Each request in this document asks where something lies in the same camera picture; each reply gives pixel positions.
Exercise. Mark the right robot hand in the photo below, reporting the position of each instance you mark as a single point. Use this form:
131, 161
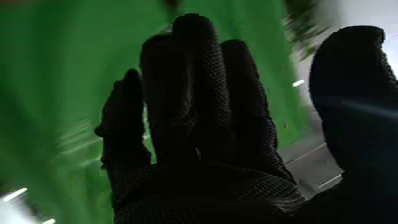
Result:
206, 150

